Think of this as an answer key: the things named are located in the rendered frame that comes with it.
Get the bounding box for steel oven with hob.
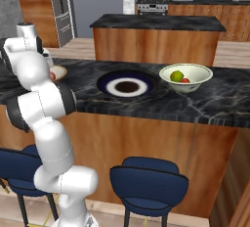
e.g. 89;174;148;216
136;2;170;17

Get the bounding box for white bowl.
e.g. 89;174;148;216
158;63;214;94

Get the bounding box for tall wooden cupboard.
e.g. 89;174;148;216
13;0;61;49

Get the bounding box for blue bar stool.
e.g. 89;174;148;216
108;156;190;227
0;144;61;227

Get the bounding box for dark blue bowl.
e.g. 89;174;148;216
96;69;161;99

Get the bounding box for grey fridge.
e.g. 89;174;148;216
45;0;78;48

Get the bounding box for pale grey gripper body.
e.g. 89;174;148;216
41;48;55;69

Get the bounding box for wooden kitchen island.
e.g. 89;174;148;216
89;13;228;68

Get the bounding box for green fruit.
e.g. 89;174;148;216
169;69;186;83

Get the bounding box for wooden base cupboards run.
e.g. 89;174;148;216
167;3;250;42

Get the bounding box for wooden dining counter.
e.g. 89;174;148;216
0;57;250;219

